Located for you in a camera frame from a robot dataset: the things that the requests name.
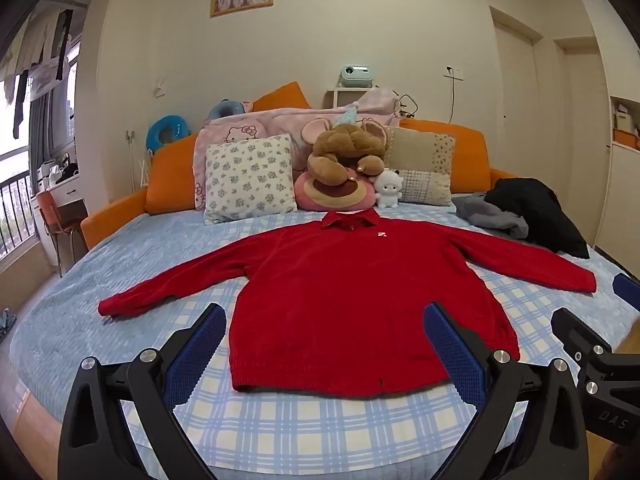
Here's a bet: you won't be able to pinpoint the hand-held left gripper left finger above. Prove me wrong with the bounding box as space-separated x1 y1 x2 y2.
57 303 228 480

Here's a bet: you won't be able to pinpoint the white wall shelf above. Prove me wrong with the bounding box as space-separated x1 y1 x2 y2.
325 87 381 109

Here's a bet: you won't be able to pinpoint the orange box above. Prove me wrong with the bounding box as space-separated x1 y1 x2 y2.
612 129 640 151

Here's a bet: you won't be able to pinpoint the grey curtain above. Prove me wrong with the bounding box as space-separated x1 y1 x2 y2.
27 77 56 196

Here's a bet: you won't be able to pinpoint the black balcony railing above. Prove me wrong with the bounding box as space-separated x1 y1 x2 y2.
0 170 38 261

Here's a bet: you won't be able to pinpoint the beige patchwork pillow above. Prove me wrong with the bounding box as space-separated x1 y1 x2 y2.
382 126 457 207

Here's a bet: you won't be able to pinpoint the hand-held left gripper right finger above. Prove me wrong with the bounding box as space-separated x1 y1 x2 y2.
422 302 591 480

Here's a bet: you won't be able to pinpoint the hanging clothes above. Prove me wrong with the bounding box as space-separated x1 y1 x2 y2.
0 7 76 141

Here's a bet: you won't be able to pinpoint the white desk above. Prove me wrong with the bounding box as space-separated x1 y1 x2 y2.
30 180 88 216

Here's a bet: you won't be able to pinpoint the cream wall cabinet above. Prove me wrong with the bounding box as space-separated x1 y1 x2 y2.
582 0 640 281

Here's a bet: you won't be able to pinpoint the grey garment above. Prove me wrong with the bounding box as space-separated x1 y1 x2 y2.
452 192 529 239

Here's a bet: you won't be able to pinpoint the blue neck pillow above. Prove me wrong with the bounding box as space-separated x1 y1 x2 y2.
146 115 192 153

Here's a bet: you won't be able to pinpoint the brown plush bear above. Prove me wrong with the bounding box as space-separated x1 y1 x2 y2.
300 119 393 201

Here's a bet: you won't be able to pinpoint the pink round plush cushion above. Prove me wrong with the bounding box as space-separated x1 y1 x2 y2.
293 170 378 212

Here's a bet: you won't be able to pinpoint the red sweater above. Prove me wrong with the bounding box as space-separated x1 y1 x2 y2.
98 208 597 402

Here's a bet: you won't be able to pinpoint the cream door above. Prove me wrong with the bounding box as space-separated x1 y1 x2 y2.
555 37 613 246
489 6 543 181

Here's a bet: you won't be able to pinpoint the small white plush toy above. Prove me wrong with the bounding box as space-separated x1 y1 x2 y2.
374 169 405 209

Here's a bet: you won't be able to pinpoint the orange chair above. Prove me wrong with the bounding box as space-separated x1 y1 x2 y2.
36 191 88 278

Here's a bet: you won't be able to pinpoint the floral white pillow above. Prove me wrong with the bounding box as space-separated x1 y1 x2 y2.
202 133 299 225

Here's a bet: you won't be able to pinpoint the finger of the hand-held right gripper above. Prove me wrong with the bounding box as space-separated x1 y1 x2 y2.
551 307 640 401
612 272 640 311

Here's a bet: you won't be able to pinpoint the pink cartoon cat blanket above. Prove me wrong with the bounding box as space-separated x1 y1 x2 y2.
192 87 401 211

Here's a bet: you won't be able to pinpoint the teal projector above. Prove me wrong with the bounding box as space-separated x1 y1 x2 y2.
339 64 374 89

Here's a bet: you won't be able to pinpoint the black garment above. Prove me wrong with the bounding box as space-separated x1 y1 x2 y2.
484 177 591 260

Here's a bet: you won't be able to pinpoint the blue round plush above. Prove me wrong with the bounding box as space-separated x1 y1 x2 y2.
207 100 251 121

